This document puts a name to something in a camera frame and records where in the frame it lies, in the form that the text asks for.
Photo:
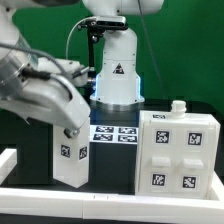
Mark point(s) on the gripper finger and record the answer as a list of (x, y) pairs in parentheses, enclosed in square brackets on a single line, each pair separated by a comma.
[(69, 133)]

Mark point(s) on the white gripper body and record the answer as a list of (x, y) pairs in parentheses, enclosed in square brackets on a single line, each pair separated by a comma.
[(55, 101)]

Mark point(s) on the tall white block with tag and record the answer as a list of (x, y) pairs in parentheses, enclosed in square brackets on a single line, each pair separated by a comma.
[(71, 156)]

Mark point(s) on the white panel with tag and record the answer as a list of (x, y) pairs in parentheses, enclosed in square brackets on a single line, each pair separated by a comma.
[(162, 164)]

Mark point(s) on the white cabinet body box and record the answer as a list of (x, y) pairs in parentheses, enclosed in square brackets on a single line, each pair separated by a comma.
[(179, 121)]

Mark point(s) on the small white door panel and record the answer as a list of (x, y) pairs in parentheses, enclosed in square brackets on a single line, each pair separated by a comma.
[(194, 164)]

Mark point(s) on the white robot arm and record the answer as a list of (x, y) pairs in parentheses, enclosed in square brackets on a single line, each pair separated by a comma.
[(117, 84)]

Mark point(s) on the white marker sheet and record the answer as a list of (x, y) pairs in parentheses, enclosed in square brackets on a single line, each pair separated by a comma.
[(113, 134)]

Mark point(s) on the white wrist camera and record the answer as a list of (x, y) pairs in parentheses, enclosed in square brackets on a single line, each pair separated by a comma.
[(74, 71)]

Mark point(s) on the white left frame rail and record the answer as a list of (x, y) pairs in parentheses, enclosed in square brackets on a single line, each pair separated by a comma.
[(8, 161)]

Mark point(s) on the white frame rail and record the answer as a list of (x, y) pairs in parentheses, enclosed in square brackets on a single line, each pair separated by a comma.
[(217, 191), (110, 207), (8, 161)]

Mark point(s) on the black camera stand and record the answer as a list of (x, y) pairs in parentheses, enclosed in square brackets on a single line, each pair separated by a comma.
[(91, 43)]

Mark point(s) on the white front frame rail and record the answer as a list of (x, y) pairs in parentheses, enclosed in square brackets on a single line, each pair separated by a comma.
[(110, 207)]

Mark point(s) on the white right frame rail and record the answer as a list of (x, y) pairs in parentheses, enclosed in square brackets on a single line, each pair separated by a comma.
[(217, 191)]

